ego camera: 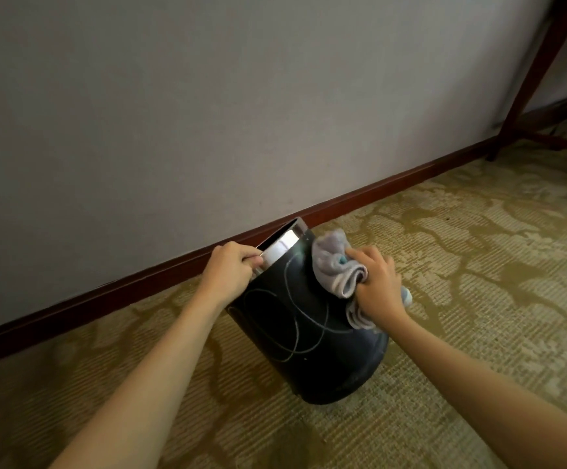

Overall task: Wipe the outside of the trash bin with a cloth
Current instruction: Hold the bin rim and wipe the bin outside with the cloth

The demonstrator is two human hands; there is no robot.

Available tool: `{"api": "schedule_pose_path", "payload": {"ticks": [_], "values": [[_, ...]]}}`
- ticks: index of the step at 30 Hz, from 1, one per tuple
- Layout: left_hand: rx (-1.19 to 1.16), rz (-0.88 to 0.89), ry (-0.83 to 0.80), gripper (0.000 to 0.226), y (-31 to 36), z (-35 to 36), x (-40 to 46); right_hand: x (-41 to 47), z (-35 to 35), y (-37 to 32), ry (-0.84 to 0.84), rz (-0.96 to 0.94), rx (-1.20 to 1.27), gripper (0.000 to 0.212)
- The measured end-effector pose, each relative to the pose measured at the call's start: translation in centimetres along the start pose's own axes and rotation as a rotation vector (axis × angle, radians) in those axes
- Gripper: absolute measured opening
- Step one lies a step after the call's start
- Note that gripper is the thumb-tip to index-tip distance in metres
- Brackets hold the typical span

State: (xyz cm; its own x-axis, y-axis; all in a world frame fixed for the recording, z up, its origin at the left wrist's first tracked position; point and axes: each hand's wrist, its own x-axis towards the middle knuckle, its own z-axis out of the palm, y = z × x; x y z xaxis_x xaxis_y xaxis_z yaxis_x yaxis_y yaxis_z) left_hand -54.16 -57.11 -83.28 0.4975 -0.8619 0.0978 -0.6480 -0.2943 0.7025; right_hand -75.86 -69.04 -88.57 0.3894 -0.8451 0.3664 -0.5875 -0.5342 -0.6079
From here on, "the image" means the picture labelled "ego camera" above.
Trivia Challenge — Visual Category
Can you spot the person's right hand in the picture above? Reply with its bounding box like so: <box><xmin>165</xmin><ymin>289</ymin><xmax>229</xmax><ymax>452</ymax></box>
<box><xmin>344</xmin><ymin>246</ymin><xmax>409</xmax><ymax>334</ymax></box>

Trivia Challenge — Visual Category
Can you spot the person's left hand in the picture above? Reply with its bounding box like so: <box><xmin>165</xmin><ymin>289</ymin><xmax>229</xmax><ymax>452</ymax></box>
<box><xmin>199</xmin><ymin>241</ymin><xmax>264</xmax><ymax>310</ymax></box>

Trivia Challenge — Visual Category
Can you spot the grey cleaning cloth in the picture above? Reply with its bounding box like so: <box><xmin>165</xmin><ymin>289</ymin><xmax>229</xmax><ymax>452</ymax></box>
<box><xmin>311</xmin><ymin>229</ymin><xmax>414</xmax><ymax>331</ymax></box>

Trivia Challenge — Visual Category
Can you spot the black round waste bin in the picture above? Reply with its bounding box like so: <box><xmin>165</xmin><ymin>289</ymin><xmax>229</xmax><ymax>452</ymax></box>
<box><xmin>225</xmin><ymin>217</ymin><xmax>390</xmax><ymax>406</ymax></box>

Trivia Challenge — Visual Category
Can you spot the person's right forearm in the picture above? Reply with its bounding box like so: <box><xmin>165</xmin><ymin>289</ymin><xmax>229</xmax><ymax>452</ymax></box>
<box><xmin>375</xmin><ymin>315</ymin><xmax>567</xmax><ymax>469</ymax></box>

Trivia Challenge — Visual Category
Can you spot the person's left forearm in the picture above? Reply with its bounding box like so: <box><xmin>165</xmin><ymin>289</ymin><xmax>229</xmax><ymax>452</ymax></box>
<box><xmin>49</xmin><ymin>287</ymin><xmax>225</xmax><ymax>469</ymax></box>

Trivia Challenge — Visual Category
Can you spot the dark red wooden baseboard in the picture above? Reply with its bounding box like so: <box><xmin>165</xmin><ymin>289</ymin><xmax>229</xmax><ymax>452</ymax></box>
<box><xmin>0</xmin><ymin>136</ymin><xmax>497</xmax><ymax>372</ymax></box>

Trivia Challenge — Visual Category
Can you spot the dark wooden table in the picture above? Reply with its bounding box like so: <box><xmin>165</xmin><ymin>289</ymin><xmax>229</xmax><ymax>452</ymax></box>
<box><xmin>486</xmin><ymin>0</ymin><xmax>567</xmax><ymax>163</ymax></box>

